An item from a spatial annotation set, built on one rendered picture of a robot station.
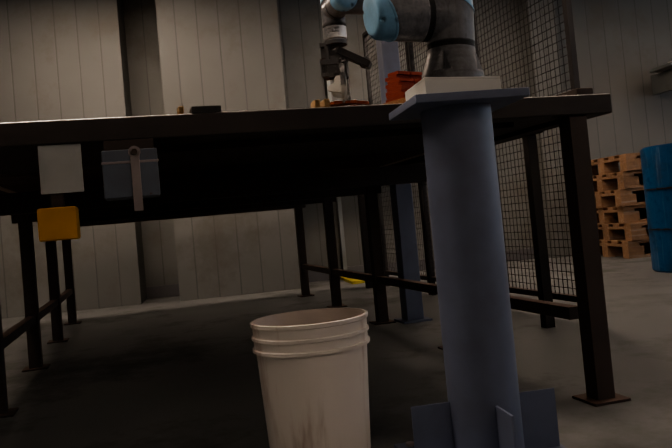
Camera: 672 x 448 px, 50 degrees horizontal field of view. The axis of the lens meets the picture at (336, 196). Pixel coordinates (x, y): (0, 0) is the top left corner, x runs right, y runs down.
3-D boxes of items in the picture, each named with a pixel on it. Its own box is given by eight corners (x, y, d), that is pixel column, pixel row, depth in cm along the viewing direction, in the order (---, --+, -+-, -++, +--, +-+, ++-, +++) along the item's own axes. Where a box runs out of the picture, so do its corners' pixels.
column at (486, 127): (604, 476, 157) (563, 80, 160) (435, 502, 151) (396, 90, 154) (531, 428, 195) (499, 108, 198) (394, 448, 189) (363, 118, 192)
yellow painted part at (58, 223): (78, 238, 176) (70, 142, 176) (38, 242, 173) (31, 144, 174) (81, 238, 183) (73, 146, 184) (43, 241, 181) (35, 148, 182)
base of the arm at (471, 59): (495, 78, 171) (493, 37, 172) (437, 77, 167) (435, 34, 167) (466, 90, 186) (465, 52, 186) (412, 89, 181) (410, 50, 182)
